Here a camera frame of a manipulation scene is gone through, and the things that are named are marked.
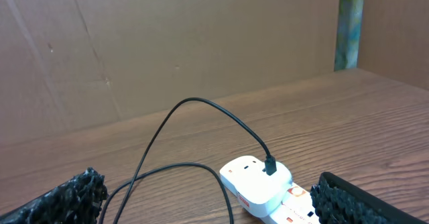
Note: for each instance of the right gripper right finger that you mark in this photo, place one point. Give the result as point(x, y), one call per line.
point(337, 201)

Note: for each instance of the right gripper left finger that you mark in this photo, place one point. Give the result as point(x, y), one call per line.
point(77, 201)

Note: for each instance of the white USB charger adapter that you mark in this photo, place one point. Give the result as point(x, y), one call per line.
point(257, 192)

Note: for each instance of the white power strip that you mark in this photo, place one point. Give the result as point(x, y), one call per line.
point(296, 208)

